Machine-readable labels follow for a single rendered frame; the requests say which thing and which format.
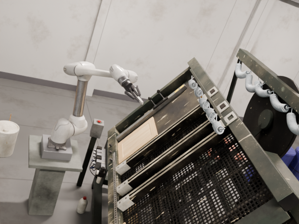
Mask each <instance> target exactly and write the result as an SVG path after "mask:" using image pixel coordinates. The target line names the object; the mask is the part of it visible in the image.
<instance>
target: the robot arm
mask: <svg viewBox="0 0 299 224"><path fill-rule="evenodd" d="M63 70H64V73H66V74H67V75H70V76H77V79H78V81H77V89H76V95H75V102H74V108H73V114H72V115H70V118H69V120H67V119H63V118H62V119H59V120H57V121H56V122H55V124H54V126H53V129H52V133H51V136H49V137H48V139H49V141H48V148H55V149H56V151H58V150H59V149H62V150H65V151H66V150H67V148H66V141H67V139H68V138H70V137H71V136H76V135H79V134H81V133H83V132H84V131H85V130H86V129H87V127H88V123H87V121H86V120H85V117H84V115H83V111H84V105H85V98H86V92H87V86H88V81H89V80H90V78H91V77H92V76H102V77H109V78H114V79H115V80H116V81H117V82H118V83H119V84H120V85H121V86H122V87H123V88H124V89H125V94H126V95H128V96H129V97H130V98H132V99H133V100H134V99H135V100H137V101H138V102H140V103H141V105H143V101H142V98H141V97H140V96H141V93H140V91H139V89H138V85H137V86H134V85H133V83H135V82H136V81H137V79H138V76H137V74H136V73H135V72H133V71H130V70H125V69H123V68H121V67H120V66H118V65H116V64H113V65H112V66H111V67H110V68H109V71H105V70H100V69H96V68H95V66H94V65H93V64H92V63H90V62H85V61H82V62H76V63H71V64H66V65H65V66H64V67H63ZM135 88H136V89H137V92H138V93H137V92H136V91H135ZM129 92H130V93H129Z"/></svg>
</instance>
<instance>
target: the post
mask: <svg viewBox="0 0 299 224"><path fill-rule="evenodd" d="M96 140H97V138H94V137H91V140H90V143H89V146H88V149H87V152H86V155H85V159H84V162H83V165H82V168H83V170H82V172H80V174H79V177H78V181H77V186H80V187H81V186H82V183H83V180H84V177H85V173H86V170H87V167H88V164H89V161H90V158H91V155H92V152H93V149H94V145H95V143H96Z"/></svg>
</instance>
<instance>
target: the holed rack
mask: <svg viewBox="0 0 299 224"><path fill-rule="evenodd" d="M113 194H114V224H118V220H117V186H116V163H115V152H114V153H113Z"/></svg>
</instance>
